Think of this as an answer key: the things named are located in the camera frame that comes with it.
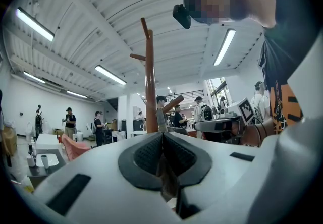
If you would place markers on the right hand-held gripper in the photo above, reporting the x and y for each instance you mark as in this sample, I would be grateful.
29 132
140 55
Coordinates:
241 112

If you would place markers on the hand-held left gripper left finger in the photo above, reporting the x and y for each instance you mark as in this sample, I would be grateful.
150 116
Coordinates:
101 167

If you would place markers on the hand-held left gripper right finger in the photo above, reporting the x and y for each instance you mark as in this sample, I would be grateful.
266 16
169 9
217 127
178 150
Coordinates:
227 167

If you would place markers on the brown wooden coat rack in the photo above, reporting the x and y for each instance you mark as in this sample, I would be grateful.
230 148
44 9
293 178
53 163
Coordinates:
151 79

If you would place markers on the person's right forearm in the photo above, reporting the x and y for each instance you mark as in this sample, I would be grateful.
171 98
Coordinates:
248 136

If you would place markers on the pink chair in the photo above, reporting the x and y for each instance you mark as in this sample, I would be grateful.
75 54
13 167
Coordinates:
74 148

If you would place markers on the black stair railing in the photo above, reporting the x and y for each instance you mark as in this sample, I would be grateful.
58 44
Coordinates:
189 94

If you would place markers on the white bucket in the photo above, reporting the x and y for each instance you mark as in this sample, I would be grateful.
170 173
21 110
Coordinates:
79 136

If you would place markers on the large window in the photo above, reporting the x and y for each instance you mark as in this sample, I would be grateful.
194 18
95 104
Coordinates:
217 89

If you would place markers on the white tray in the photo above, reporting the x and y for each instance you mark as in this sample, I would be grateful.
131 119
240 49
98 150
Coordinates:
52 160

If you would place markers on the red bottle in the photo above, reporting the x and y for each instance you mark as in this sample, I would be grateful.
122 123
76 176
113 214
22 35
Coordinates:
59 139

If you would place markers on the black cabinet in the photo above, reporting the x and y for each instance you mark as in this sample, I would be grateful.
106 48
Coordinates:
136 124

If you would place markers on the white tall cup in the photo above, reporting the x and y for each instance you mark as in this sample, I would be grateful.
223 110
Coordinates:
45 162

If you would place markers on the white table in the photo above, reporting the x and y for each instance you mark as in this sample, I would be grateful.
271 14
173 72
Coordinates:
48 141

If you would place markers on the grey side table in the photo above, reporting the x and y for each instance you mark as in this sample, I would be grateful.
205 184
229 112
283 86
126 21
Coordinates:
41 171

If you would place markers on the white mug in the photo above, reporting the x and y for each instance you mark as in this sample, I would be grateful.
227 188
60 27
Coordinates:
30 161

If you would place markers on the long ceiling tube light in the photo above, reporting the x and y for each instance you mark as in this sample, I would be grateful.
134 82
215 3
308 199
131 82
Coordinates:
34 77
110 74
76 94
35 24
224 47

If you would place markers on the brown paper bag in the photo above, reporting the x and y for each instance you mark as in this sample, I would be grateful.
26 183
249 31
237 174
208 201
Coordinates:
9 142

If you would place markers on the black and orange shirt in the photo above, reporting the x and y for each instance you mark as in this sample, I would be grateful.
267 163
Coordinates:
280 66

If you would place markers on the black head camera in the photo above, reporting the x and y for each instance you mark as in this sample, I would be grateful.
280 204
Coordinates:
182 16

